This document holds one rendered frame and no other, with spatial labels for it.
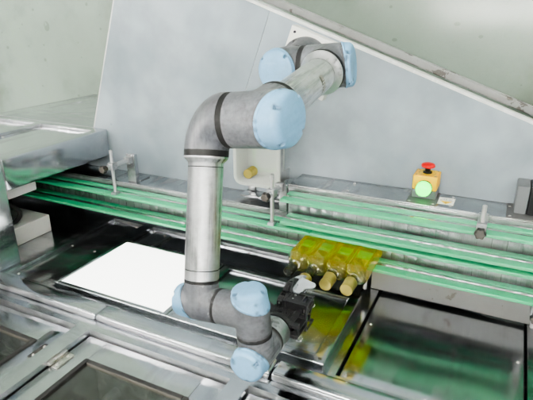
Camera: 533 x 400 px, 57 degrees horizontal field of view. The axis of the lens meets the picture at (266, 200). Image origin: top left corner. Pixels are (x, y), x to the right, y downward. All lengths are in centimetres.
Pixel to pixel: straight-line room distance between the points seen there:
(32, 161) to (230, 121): 106
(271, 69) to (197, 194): 49
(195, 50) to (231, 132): 86
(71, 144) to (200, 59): 59
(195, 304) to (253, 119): 40
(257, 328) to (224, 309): 8
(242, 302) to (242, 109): 37
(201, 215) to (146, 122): 101
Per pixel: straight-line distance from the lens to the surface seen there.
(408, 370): 134
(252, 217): 163
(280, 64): 136
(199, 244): 104
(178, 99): 188
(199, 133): 102
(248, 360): 103
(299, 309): 119
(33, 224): 211
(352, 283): 132
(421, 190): 149
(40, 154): 192
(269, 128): 94
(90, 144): 207
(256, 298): 99
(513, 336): 155
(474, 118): 153
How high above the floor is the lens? 225
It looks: 57 degrees down
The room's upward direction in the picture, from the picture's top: 127 degrees counter-clockwise
